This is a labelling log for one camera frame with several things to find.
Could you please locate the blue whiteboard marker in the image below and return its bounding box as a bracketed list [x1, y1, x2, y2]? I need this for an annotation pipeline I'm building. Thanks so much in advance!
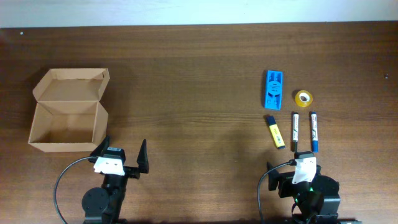
[310, 112, 318, 153]

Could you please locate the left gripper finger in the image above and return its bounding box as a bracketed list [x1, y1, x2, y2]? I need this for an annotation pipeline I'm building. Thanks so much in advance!
[90, 135, 110, 157]
[137, 139, 149, 174]

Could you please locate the blue plastic case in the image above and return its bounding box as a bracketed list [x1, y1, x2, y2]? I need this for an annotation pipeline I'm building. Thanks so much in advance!
[264, 70, 284, 110]

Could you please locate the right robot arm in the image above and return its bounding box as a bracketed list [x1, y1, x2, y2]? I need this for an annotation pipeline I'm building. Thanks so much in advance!
[264, 151, 341, 223]

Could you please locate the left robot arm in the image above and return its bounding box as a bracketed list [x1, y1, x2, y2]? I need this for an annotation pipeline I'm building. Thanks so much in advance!
[81, 136, 149, 223]

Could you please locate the brown cardboard box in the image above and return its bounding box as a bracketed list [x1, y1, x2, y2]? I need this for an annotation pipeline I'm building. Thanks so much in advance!
[28, 68, 110, 152]

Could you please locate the yellow tape roll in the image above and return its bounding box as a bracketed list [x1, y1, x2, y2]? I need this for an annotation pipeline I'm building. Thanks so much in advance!
[295, 90, 313, 108]

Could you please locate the black whiteboard marker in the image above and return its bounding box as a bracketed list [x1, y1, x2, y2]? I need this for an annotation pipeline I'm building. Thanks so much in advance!
[292, 113, 299, 152]

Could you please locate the yellow highlighter pen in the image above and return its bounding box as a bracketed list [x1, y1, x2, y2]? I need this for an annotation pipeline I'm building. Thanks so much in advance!
[266, 116, 285, 149]

